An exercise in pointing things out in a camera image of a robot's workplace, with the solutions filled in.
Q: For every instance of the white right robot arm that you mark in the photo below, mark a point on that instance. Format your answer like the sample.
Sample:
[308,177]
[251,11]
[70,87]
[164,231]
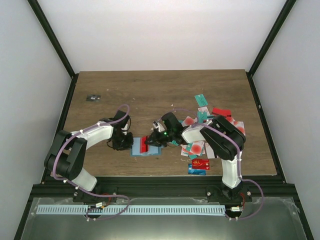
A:
[225,139]

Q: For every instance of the blue card holder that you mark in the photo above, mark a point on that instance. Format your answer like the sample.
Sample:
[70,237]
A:
[153,150]

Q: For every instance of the black frame post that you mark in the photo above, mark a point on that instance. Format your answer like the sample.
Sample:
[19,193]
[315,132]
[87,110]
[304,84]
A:
[280,20]
[42,19]

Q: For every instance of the red card far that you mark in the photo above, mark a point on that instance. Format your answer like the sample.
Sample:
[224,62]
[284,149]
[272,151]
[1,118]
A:
[223,112]

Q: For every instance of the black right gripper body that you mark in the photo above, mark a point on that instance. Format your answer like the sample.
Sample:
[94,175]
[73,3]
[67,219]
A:
[162,139]

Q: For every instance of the blue card front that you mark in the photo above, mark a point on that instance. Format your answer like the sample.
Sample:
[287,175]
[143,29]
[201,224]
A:
[193,171]

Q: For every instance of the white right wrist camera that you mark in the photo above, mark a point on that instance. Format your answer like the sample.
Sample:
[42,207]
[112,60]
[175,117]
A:
[158,127]

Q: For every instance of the teal card far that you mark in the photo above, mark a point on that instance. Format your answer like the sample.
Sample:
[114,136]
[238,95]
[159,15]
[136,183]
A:
[201,100]

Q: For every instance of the black left frame post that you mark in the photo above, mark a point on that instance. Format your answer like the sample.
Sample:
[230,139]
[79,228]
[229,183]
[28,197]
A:
[42,19]

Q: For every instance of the red VIP card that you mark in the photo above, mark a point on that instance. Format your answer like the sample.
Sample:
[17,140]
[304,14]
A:
[200,164]

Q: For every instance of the black right frame post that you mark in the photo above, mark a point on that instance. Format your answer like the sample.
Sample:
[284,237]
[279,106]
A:
[280,20]

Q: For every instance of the white card red circle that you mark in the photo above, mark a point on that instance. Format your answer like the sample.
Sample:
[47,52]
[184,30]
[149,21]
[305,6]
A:
[194,148]

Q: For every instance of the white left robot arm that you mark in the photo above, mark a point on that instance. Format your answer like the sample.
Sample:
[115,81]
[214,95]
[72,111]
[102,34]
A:
[65,159]

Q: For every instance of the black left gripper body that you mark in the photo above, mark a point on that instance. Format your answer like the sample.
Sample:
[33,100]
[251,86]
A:
[122,142]

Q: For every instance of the red card black stripe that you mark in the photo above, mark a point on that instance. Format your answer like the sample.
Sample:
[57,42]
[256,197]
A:
[144,147]

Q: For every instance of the black VIP card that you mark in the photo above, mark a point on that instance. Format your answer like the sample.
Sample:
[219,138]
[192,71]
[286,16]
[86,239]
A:
[93,98]

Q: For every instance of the light blue slotted cable duct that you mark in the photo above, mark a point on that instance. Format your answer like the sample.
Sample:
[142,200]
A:
[199,210]

